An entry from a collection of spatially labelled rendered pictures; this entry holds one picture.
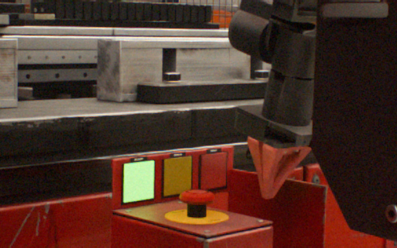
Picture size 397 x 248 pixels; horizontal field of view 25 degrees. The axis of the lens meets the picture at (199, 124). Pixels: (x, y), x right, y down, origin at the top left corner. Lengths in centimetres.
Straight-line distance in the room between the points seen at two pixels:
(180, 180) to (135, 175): 7
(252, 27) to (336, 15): 55
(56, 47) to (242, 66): 33
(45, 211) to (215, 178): 22
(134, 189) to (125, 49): 36
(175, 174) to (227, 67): 45
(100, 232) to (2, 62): 27
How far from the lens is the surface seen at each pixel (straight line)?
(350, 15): 48
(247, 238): 96
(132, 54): 136
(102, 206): 120
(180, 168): 108
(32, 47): 157
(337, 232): 157
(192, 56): 144
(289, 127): 99
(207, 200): 98
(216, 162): 113
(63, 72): 160
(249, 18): 104
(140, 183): 104
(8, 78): 124
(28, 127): 112
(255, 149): 101
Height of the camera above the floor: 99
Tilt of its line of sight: 6 degrees down
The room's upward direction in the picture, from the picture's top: 1 degrees clockwise
